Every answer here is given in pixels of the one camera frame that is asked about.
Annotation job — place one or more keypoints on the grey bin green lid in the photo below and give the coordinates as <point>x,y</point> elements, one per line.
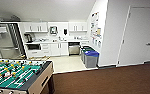
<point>86,50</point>

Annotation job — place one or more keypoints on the black built-in microwave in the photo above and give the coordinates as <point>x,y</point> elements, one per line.
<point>33,47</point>

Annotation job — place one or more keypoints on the white base cabinet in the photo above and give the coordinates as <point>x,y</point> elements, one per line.
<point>54,49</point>

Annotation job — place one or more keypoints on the white wall cabinet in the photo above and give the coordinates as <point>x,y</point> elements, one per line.
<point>77,26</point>
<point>36,27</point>

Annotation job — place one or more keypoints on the large colourful wall poster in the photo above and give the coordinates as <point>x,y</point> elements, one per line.
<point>95,23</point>

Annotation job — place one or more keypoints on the grey bin blue lid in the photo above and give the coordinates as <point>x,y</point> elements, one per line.
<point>91,59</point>

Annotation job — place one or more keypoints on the white door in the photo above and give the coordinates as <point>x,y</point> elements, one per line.
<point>139,36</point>

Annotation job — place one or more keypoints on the green foosball table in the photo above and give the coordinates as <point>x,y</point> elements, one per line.
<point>14,75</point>

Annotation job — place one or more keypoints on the tan paper sheet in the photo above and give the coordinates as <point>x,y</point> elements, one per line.
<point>98,32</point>

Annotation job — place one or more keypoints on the grey clutter atop refrigerator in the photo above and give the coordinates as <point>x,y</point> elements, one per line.
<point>14,18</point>

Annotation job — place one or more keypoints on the stainless steel dishwasher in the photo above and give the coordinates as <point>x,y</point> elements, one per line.
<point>74,48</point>

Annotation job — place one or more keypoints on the stainless steel refrigerator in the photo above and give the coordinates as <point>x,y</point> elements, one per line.
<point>6,40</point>

